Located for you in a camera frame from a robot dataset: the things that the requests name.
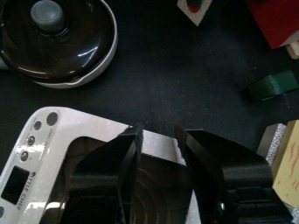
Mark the beige wooden board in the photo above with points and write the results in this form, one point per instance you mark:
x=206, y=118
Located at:
x=273, y=140

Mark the white toy pot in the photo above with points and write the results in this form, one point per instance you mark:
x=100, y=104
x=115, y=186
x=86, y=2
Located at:
x=91, y=68

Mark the dark lid with grey knob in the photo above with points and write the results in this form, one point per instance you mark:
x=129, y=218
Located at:
x=58, y=46

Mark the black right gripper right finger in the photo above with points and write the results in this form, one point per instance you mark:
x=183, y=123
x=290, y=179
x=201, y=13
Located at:
x=218, y=169

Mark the red wooden drawer box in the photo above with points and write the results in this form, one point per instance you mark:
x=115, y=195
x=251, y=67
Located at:
x=278, y=20

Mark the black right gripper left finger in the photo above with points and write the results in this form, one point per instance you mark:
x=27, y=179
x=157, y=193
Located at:
x=113, y=163

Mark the tan wooden toy block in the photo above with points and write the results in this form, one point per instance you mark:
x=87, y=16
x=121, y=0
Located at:
x=287, y=169

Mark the green sushi piece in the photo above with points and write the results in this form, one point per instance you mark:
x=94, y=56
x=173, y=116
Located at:
x=273, y=86

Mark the white kitchen scale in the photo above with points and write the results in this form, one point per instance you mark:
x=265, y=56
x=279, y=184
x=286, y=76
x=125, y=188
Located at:
x=58, y=137

